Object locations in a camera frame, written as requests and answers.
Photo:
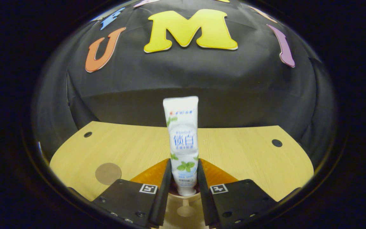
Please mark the black backdrop cloth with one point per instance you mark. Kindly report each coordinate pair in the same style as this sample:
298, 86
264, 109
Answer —
202, 76

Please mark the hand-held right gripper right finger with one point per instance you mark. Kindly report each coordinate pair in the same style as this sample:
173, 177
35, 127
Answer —
206, 200

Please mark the beige cup with brown inside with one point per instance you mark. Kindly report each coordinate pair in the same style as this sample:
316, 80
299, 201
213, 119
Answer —
186, 211

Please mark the light wooden desktop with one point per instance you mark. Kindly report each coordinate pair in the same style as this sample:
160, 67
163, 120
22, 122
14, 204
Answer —
240, 152

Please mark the round brown coaster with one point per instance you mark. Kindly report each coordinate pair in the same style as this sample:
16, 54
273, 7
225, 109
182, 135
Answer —
108, 174

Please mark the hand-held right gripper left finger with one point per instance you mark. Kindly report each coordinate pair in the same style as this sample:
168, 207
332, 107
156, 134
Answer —
162, 197

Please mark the white toothpaste tube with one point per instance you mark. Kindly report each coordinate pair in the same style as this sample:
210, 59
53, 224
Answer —
183, 127

